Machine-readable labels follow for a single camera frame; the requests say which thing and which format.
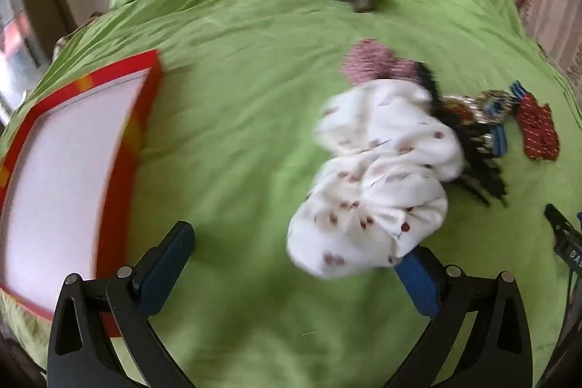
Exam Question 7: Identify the pink patterned scrunchie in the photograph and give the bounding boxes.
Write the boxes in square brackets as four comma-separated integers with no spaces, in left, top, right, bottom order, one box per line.
[342,39,421,85]

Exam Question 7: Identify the white cherry-print scrunchie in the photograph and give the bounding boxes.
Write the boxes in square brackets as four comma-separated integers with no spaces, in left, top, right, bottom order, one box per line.
[286,79,465,280]

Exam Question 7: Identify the blue striped strap watch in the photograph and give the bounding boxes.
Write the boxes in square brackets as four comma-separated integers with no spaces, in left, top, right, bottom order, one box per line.
[489,81,525,157]

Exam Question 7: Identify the red-framed white box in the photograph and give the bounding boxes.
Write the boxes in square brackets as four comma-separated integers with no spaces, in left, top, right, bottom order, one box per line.
[0,50,164,336]

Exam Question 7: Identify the gold beaded bracelet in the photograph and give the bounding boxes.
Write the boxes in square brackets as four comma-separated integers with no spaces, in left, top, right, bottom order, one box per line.
[443,90,518,129]

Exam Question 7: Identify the black patterned sock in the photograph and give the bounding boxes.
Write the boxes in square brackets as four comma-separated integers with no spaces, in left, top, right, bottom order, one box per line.
[416,63,509,208]

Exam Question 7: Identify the green bed sheet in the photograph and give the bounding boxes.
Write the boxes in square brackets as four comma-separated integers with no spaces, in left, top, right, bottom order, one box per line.
[0,0,582,388]

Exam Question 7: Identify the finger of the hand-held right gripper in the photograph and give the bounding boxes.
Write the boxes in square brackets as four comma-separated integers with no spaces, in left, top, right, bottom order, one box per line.
[544,203,582,276]

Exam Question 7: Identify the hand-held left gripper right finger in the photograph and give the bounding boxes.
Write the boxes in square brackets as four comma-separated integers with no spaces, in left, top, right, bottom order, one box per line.
[393,246,534,388]

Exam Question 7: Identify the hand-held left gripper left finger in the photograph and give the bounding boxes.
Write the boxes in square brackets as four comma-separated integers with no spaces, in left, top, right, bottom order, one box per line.
[47,221,196,388]

